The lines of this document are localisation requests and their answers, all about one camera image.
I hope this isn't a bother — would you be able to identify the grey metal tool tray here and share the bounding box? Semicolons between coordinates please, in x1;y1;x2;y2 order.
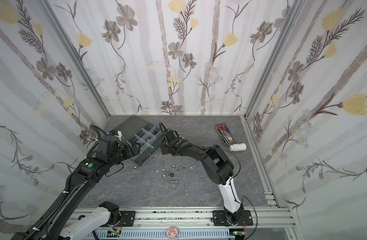
215;123;237;146

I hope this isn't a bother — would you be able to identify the white plastic bottle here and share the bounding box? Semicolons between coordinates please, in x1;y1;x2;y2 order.
229;143;247;152

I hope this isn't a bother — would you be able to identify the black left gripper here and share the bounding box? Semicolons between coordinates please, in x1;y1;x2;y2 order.
107;140;142;168

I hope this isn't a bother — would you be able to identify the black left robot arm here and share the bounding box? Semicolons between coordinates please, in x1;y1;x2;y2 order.
12;125;140;240

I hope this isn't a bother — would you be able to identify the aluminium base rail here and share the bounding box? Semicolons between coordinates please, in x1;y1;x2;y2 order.
85;207;302;240

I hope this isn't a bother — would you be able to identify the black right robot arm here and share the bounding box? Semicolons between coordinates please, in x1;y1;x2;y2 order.
159;123;254;226

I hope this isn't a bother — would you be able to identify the pink doll figure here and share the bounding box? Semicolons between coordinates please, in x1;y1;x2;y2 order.
166;227;179;240

